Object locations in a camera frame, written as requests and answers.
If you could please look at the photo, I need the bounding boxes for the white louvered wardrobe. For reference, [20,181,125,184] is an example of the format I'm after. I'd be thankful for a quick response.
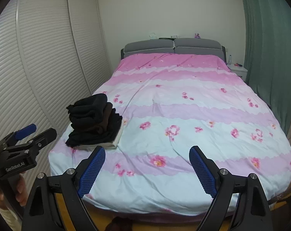
[0,0,113,199]

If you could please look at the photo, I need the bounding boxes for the green curtain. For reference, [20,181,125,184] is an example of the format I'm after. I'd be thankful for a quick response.
[237,0,291,136]

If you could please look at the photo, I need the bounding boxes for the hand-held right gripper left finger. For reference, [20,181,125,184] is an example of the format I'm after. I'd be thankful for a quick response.
[22,146,106,231]

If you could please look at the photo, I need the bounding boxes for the dark red cloth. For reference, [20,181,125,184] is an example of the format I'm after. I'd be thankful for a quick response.
[105,217,134,231]

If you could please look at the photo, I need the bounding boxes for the bed with pink floral duvet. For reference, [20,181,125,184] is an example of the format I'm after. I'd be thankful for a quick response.
[48,52,291,217]

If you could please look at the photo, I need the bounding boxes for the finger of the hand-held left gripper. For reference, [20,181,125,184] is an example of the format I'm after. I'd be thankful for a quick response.
[0,124,37,148]
[5,128,58,155]

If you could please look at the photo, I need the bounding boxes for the folded brown pants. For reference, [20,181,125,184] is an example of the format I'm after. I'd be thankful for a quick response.
[96,102,114,134]

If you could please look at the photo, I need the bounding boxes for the folded black clothes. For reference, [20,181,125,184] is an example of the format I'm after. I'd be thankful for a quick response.
[65,113,123,148]

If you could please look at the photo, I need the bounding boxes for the white nightstand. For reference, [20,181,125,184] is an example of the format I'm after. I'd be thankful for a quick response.
[227,64,248,81]

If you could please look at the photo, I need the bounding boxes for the grey headboard cushion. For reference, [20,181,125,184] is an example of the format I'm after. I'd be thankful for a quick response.
[124,39,175,54]
[174,38,223,52]

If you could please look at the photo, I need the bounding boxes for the person's left hand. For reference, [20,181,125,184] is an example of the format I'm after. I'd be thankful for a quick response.
[15,175,29,204]

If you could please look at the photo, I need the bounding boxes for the folded beige cloth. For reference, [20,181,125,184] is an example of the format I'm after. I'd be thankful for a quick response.
[73,125,124,150]

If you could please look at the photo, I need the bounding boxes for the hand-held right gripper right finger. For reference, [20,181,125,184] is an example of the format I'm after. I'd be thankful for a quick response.
[189,146,273,231]

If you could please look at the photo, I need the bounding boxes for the black drawstring pants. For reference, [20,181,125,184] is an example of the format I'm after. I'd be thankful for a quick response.
[66,93,108,132]

